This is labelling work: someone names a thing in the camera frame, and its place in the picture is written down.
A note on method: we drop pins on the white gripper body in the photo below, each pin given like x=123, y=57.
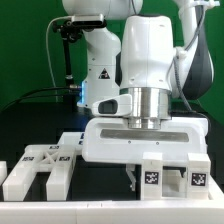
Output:
x=110, y=140

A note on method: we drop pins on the white chair seat block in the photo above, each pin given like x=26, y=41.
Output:
x=175, y=187

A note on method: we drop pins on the white chair back frame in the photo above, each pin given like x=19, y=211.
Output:
x=56, y=160

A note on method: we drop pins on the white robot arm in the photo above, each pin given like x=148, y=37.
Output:
x=134, y=70

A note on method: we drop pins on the white small block left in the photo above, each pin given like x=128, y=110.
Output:
x=3, y=171

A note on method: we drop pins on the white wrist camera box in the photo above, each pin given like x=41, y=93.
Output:
x=113, y=107

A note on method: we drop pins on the white marker base plate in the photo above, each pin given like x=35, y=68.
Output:
x=72, y=138

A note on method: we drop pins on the white border wall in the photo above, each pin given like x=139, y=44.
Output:
x=113, y=212

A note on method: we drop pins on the black camera on stand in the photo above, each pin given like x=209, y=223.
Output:
x=71, y=29

